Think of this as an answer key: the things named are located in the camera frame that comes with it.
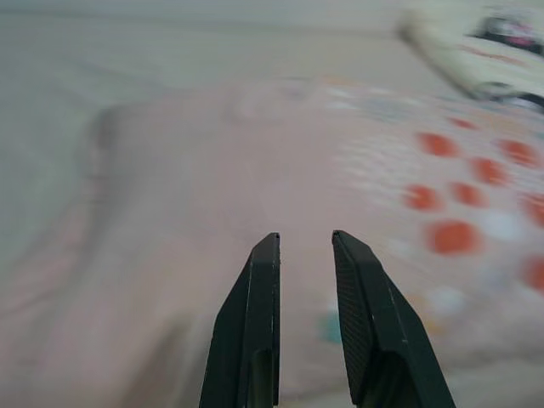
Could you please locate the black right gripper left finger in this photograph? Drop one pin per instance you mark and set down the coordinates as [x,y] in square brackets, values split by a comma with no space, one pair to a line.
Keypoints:
[251,331]

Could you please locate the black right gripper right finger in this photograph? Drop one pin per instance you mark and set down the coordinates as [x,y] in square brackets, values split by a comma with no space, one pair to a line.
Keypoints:
[374,331]

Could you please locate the pink spotted pillow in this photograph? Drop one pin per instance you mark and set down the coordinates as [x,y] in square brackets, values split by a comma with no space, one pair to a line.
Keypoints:
[170,212]

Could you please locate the cream cartoon print blanket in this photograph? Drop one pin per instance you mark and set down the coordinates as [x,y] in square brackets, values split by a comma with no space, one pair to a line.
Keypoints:
[480,47]

